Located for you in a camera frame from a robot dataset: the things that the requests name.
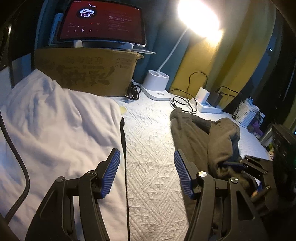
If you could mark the yellow curtain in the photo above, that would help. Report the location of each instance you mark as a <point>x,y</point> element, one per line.
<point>228,41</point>

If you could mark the white charger plug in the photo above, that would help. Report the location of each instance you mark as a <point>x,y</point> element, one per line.
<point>202,95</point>

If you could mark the white folded blanket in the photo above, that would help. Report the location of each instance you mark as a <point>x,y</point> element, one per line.
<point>59,132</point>

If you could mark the purple cloth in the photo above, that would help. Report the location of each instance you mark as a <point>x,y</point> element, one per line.
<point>255,125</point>

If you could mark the tablet with red screen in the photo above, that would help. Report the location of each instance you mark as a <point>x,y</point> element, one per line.
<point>102,21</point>

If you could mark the steel thermos bottle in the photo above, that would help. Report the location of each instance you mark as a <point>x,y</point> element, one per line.
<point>267,137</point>

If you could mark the black charger plug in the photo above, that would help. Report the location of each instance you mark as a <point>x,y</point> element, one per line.
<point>214,98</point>

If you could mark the white power strip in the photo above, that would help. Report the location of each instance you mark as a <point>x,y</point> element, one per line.
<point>205,107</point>

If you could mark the white desk lamp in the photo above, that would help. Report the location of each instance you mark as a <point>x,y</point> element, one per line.
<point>177,23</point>

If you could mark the white plastic basket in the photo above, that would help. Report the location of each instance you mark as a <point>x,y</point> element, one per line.
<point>245,113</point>

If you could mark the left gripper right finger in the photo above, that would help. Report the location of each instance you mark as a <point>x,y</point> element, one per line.
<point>223,210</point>

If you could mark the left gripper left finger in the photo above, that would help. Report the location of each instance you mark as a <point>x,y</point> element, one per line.
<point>54,219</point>

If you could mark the cardboard box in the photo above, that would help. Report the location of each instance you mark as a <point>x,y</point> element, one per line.
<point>102,72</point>

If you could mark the brown t-shirt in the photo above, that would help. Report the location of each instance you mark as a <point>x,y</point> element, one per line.
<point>208,144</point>

